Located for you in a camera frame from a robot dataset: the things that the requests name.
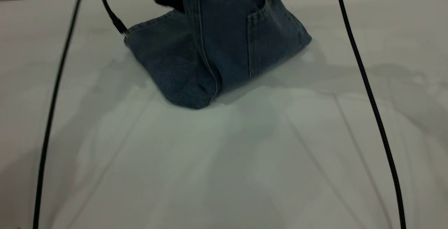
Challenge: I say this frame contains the blue denim pants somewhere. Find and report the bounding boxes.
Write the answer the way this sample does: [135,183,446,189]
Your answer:
[124,0,313,110]

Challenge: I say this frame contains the left arm loose plug cable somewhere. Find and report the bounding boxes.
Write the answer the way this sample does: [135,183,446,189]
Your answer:
[95,0,129,36]

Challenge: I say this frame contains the left arm braided camera cable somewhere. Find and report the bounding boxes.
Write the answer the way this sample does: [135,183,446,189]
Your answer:
[33,0,89,229]

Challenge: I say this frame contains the arm braided camera cable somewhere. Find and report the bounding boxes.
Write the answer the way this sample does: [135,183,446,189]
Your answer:
[332,0,407,229]
[33,0,89,229]

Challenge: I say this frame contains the right arm braided camera cable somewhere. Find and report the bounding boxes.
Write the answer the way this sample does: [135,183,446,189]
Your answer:
[332,0,407,229]

